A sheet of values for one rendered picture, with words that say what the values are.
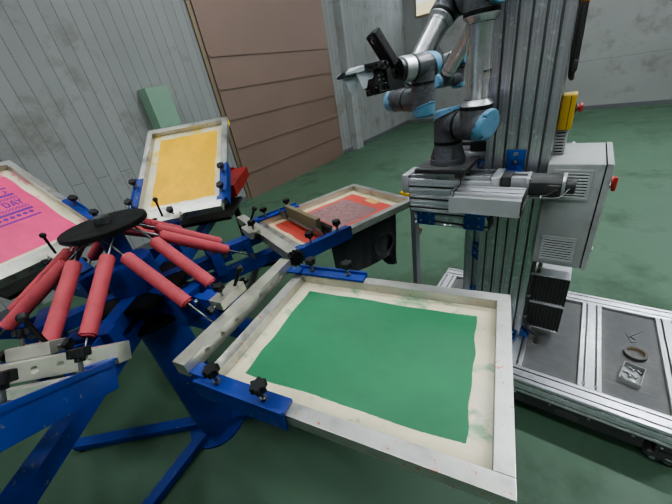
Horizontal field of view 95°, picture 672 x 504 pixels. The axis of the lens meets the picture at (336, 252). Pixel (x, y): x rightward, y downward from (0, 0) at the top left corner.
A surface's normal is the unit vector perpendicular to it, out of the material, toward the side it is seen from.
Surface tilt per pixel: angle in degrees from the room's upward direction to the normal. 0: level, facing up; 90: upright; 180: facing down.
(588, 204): 90
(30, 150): 90
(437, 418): 0
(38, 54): 90
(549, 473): 0
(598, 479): 0
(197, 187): 32
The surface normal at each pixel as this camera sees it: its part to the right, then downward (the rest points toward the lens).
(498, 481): -0.16, -0.86
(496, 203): -0.58, 0.48
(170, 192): -0.09, -0.47
